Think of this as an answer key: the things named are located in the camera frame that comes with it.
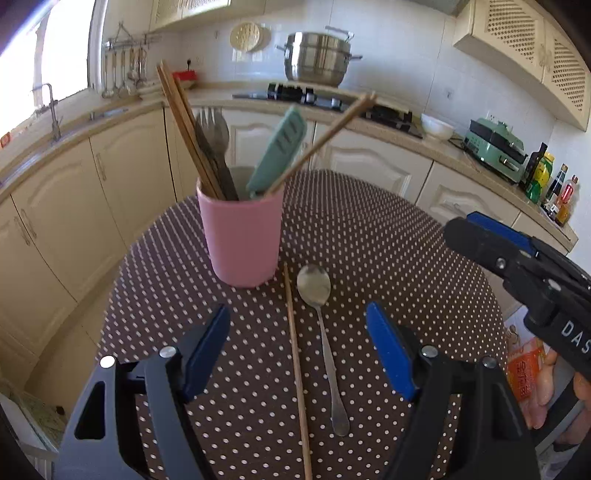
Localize cream round strainer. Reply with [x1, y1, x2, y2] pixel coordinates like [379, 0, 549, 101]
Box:
[229, 21, 270, 53]

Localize brown polka dot tablecloth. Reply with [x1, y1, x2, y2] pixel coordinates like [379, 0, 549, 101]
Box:
[98, 170, 507, 479]

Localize green yellow bottle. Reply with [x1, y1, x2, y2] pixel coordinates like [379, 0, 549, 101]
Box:
[526, 152, 555, 204]

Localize person's right hand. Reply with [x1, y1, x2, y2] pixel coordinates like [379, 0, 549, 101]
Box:
[556, 373, 591, 445]

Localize dark oil bottle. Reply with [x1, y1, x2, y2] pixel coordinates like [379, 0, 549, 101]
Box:
[519, 142, 548, 192]

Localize dark soy sauce bottle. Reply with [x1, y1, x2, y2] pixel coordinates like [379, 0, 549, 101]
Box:
[542, 164, 568, 215]

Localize cream upper cabinets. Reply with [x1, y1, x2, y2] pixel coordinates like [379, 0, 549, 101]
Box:
[153, 1, 590, 128]

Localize stainless steel steamer pot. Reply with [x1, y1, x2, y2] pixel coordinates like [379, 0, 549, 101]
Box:
[276, 25, 363, 87]

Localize white bowl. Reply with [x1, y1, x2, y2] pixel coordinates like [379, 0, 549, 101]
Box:
[421, 113, 454, 142]

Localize chrome faucet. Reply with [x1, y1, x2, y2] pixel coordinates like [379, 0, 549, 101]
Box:
[32, 83, 62, 143]

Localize pink utensil cup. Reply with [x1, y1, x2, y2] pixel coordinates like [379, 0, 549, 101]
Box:
[197, 166, 283, 288]

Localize teal sheathed knife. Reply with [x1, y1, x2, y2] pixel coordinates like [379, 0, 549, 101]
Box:
[246, 105, 308, 199]

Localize red container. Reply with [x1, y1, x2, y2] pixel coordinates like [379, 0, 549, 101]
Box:
[172, 70, 198, 82]

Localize hanging utensil rack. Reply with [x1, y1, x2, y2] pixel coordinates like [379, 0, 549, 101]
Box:
[101, 21, 161, 99]

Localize black gas stove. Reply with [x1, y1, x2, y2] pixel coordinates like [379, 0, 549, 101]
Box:
[232, 83, 424, 139]

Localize window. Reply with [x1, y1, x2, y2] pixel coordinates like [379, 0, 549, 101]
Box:
[1, 0, 108, 134]

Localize green electric cooker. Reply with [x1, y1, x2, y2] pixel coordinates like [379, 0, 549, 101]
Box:
[463, 118, 528, 184]

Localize steel kitchen sink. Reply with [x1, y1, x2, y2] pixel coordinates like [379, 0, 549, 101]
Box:
[1, 105, 128, 173]

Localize metal spoon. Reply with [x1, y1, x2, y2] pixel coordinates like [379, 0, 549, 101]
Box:
[297, 264, 351, 437]

